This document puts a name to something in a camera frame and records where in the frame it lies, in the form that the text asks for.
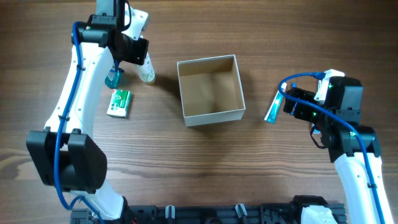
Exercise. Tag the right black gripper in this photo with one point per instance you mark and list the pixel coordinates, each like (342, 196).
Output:
(290, 101)

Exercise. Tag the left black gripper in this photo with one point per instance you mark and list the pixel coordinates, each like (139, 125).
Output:
(117, 64)

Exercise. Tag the blue mouthwash bottle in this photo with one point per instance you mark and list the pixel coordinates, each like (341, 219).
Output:
(113, 78)

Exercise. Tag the white leaf-print cosmetic tube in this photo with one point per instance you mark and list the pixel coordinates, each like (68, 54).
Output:
(146, 71)

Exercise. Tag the teal toothpaste tube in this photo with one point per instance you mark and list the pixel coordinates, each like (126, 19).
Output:
(273, 111)

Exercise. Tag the green white soap box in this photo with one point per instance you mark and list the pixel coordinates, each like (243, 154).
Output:
(119, 104)

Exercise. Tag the blue disposable razor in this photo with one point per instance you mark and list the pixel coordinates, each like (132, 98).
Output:
(294, 85)

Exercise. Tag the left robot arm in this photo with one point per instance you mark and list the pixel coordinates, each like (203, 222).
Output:
(64, 152)

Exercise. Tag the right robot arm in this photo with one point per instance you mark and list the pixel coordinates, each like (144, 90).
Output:
(354, 149)

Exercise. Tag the blue white toothbrush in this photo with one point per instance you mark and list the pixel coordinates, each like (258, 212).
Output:
(315, 131)

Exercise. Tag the white open cardboard box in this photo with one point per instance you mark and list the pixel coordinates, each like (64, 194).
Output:
(210, 90)

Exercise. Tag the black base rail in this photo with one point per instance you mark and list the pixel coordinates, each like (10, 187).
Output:
(238, 214)

